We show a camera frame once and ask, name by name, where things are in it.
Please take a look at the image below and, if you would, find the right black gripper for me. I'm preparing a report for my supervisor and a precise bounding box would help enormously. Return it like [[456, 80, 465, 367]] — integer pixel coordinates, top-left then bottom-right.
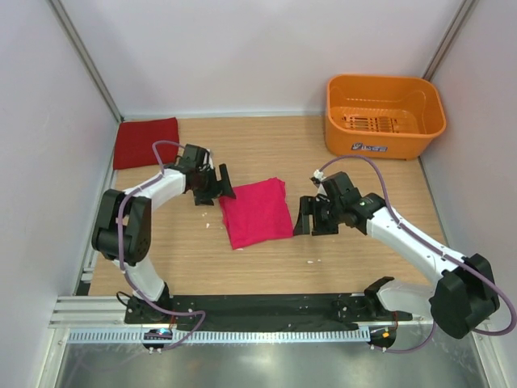
[[292, 196, 343, 236]]

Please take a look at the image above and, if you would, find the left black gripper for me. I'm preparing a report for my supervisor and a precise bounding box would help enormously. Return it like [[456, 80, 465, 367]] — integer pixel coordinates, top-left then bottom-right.
[[192, 164, 235, 205]]

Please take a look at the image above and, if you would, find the pink t shirt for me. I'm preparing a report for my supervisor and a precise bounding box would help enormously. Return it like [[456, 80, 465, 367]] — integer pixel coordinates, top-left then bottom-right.
[[219, 177, 293, 250]]

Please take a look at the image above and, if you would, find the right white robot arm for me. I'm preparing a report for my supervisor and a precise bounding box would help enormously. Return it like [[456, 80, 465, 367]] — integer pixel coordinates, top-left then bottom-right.
[[293, 171, 500, 339]]

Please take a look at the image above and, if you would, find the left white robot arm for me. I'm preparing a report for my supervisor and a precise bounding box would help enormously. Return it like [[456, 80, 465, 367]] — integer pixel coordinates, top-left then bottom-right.
[[91, 144, 236, 323]]

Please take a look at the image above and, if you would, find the folded dark red t shirt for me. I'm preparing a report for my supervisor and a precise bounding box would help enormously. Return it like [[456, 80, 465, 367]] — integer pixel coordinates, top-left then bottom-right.
[[112, 117, 179, 170]]

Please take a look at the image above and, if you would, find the orange plastic basket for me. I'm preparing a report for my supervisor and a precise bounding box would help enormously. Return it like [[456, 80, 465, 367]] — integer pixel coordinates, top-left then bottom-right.
[[325, 74, 447, 160]]

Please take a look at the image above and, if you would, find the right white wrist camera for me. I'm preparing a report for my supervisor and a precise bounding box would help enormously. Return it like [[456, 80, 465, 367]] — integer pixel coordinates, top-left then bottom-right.
[[310, 170, 325, 187]]

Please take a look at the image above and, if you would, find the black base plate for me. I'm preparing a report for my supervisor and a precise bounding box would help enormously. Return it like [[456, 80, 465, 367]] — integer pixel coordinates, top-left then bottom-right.
[[124, 293, 414, 333]]

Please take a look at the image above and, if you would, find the white slotted cable duct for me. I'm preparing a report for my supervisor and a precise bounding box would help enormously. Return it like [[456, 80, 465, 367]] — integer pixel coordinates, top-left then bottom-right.
[[68, 327, 370, 345]]

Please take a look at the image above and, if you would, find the aluminium frame rail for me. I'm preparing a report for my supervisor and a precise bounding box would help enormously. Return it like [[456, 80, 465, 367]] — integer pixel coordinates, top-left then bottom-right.
[[48, 289, 492, 329]]

